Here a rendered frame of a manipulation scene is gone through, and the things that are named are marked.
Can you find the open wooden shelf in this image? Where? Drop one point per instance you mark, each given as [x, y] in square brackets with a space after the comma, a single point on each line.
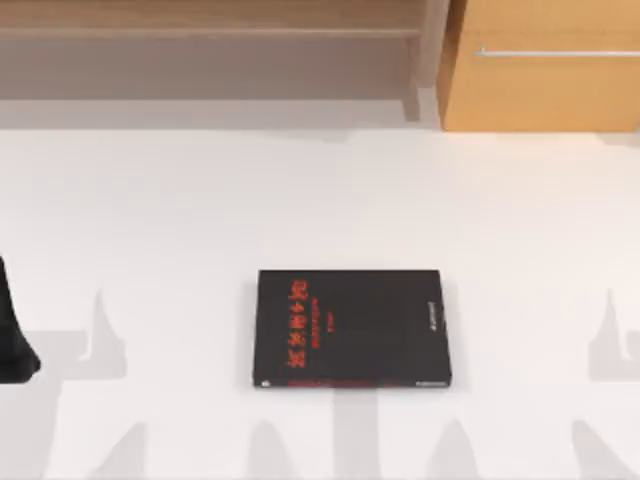
[210, 60]

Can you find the wooden drawer front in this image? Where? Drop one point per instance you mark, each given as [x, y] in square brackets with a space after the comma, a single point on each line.
[550, 65]

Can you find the black book with red lettering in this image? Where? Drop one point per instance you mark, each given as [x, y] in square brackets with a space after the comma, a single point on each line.
[350, 330]

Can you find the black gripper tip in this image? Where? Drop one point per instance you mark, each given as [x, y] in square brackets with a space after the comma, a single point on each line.
[12, 345]

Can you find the light wooden cupboard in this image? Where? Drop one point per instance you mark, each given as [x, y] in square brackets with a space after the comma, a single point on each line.
[540, 95]

